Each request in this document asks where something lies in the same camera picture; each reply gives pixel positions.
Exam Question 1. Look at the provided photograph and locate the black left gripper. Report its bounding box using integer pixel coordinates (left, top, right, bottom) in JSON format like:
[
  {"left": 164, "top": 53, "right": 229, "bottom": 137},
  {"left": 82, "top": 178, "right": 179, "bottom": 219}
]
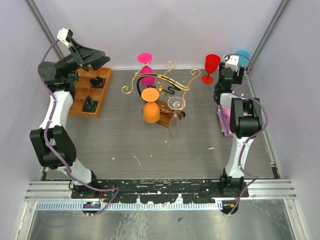
[{"left": 57, "top": 37, "right": 111, "bottom": 79}]

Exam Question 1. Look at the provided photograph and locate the red wine glass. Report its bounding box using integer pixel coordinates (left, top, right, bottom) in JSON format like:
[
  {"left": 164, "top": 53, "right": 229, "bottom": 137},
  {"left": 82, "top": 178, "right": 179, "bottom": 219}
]
[{"left": 201, "top": 54, "right": 221, "bottom": 85}]

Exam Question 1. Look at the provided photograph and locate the blue wine glass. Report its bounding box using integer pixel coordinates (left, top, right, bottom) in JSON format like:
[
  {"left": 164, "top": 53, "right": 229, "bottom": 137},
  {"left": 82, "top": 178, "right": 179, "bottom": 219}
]
[{"left": 236, "top": 50, "right": 251, "bottom": 68}]

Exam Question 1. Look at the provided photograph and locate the pink wine glass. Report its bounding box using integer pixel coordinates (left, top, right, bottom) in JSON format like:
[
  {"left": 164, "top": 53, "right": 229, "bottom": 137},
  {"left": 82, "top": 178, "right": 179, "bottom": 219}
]
[{"left": 137, "top": 52, "right": 156, "bottom": 87}]

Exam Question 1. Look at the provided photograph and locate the orange wine glass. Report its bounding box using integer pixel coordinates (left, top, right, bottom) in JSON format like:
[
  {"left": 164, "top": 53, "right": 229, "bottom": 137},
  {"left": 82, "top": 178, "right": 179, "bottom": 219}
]
[{"left": 141, "top": 87, "right": 160, "bottom": 124}]

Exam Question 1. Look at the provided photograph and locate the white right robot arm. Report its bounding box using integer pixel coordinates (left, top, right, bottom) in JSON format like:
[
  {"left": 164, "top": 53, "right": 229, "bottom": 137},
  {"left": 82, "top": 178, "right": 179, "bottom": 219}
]
[{"left": 113, "top": 52, "right": 268, "bottom": 197}]

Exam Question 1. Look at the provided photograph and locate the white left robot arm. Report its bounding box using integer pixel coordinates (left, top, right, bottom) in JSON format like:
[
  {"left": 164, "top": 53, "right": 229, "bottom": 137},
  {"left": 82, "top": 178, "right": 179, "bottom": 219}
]
[{"left": 29, "top": 49, "right": 110, "bottom": 198}]

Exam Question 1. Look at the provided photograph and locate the black orange rolled tie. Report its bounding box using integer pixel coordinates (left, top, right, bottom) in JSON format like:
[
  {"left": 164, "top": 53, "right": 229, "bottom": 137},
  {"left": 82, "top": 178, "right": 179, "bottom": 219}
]
[{"left": 89, "top": 76, "right": 105, "bottom": 89}]

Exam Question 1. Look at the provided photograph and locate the navy floral rolled tie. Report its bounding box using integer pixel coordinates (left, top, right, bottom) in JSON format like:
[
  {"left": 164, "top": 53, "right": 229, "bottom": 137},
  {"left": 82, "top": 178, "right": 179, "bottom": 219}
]
[{"left": 66, "top": 71, "right": 80, "bottom": 82}]

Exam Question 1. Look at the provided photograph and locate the wooden compartment tray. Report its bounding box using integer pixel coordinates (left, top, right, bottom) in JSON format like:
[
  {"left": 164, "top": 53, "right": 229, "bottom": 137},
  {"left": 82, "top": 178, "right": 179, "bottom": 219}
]
[{"left": 68, "top": 66, "right": 113, "bottom": 118}]

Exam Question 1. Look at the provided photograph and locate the purple cartoon pouch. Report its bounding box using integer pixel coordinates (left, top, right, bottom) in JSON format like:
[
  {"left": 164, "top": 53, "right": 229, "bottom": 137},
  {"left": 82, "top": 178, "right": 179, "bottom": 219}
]
[{"left": 217, "top": 105, "right": 233, "bottom": 137}]

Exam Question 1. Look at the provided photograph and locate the dark green rolled tie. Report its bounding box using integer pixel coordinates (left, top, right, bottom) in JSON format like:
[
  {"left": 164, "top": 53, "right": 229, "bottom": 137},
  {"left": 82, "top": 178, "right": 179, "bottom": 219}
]
[{"left": 82, "top": 95, "right": 98, "bottom": 113}]

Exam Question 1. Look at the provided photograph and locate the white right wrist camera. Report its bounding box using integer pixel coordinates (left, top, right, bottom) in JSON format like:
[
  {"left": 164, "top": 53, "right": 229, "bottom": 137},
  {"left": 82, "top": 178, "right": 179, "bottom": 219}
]
[{"left": 223, "top": 55, "right": 240, "bottom": 72}]

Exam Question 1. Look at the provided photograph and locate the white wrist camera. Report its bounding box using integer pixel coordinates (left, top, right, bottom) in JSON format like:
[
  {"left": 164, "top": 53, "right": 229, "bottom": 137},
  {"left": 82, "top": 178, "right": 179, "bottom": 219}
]
[
  {"left": 223, "top": 55, "right": 240, "bottom": 72},
  {"left": 57, "top": 28, "right": 73, "bottom": 47}
]

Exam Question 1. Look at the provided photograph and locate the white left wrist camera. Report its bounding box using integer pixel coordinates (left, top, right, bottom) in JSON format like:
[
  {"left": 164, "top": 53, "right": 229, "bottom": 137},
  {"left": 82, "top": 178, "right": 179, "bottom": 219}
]
[{"left": 57, "top": 28, "right": 73, "bottom": 47}]

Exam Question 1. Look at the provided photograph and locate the gold wire glass rack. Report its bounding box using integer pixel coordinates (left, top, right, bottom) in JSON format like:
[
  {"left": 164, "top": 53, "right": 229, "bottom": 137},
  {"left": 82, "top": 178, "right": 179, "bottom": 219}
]
[{"left": 121, "top": 65, "right": 190, "bottom": 128}]

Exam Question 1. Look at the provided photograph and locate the aluminium front rail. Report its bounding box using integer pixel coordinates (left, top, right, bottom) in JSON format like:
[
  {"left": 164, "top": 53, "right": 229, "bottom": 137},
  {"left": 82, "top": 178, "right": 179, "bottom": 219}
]
[{"left": 25, "top": 179, "right": 297, "bottom": 212}]

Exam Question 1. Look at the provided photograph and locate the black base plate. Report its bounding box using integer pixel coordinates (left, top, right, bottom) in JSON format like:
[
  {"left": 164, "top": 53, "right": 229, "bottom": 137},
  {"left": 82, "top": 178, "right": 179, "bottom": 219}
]
[{"left": 68, "top": 178, "right": 249, "bottom": 204}]

